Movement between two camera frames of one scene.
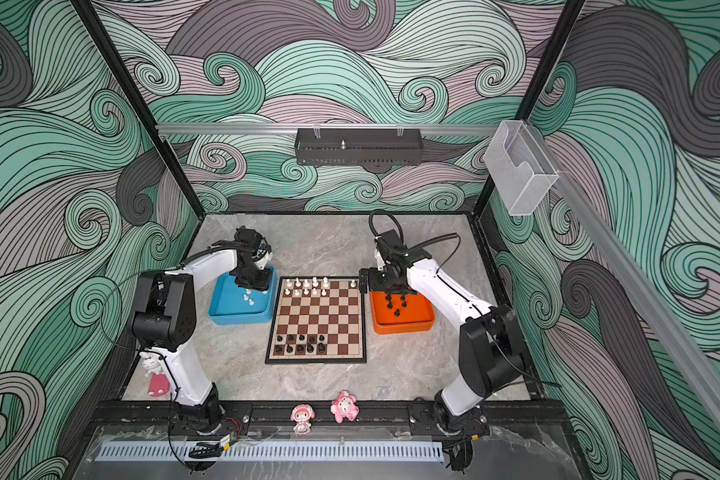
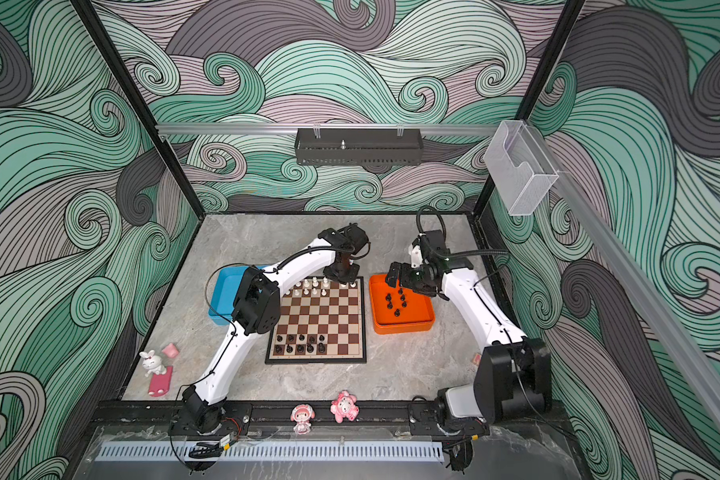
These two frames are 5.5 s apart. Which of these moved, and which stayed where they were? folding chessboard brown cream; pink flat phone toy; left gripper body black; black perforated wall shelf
Moved: left gripper body black
Stayed: folding chessboard brown cream; black perforated wall shelf; pink flat phone toy
